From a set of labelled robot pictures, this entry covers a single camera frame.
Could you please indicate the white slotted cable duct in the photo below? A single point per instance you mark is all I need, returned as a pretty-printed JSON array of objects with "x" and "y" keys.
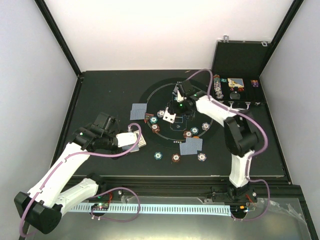
[{"x": 160, "y": 209}]

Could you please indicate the black round button in case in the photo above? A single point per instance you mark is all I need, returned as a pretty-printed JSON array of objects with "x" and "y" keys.
[{"x": 235, "y": 95}]

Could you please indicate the green poker chip stack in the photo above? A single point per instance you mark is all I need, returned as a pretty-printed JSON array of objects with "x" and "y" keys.
[{"x": 158, "y": 155}]

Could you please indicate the green chips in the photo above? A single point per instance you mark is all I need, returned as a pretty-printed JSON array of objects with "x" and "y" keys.
[
  {"x": 194, "y": 130},
  {"x": 153, "y": 120}
]

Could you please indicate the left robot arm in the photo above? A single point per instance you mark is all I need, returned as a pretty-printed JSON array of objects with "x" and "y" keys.
[{"x": 44, "y": 205}]

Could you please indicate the triangular red dealer button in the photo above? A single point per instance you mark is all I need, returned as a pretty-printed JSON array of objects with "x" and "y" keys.
[{"x": 147, "y": 117}]

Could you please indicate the dealt card bottom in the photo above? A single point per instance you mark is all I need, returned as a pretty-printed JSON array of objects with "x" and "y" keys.
[
  {"x": 187, "y": 149},
  {"x": 194, "y": 143}
]

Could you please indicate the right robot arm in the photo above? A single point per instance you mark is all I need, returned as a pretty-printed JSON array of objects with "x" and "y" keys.
[{"x": 244, "y": 137}]

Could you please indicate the black poker set case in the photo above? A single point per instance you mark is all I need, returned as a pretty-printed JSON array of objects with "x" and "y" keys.
[{"x": 240, "y": 59}]

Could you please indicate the face up spade card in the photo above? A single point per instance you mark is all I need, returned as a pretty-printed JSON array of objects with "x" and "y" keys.
[{"x": 169, "y": 117}]

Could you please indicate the red chips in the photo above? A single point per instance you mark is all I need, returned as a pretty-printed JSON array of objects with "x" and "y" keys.
[
  {"x": 155, "y": 128},
  {"x": 187, "y": 134}
]

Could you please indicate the purple poker chip stack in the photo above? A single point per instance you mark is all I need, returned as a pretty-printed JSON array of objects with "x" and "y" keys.
[{"x": 201, "y": 157}]

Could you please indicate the card deck in case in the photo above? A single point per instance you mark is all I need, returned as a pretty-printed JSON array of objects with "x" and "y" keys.
[{"x": 235, "y": 83}]

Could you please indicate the purple chips in case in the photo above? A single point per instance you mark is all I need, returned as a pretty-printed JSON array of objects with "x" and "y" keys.
[{"x": 255, "y": 83}]

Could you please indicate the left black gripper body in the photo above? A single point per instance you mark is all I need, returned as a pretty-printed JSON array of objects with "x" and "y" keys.
[{"x": 107, "y": 142}]

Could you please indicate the round black poker mat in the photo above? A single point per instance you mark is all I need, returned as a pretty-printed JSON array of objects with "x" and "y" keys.
[{"x": 158, "y": 97}]

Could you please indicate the dealt card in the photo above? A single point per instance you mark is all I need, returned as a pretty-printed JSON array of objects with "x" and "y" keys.
[
  {"x": 194, "y": 143},
  {"x": 187, "y": 149},
  {"x": 139, "y": 107},
  {"x": 137, "y": 114}
]

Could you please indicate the chip row in case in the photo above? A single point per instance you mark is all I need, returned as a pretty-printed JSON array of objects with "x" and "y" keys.
[{"x": 217, "y": 87}]

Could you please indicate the red dice in case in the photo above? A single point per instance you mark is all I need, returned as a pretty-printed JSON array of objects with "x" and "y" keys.
[{"x": 237, "y": 89}]

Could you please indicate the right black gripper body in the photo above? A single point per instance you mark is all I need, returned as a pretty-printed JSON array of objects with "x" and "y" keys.
[{"x": 182, "y": 109}]

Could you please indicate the red poker chip stack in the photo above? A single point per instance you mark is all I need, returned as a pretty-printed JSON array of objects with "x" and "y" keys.
[{"x": 176, "y": 158}]

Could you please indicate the purple chips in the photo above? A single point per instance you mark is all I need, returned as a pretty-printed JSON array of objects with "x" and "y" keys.
[
  {"x": 205, "y": 126},
  {"x": 161, "y": 113},
  {"x": 255, "y": 83}
]

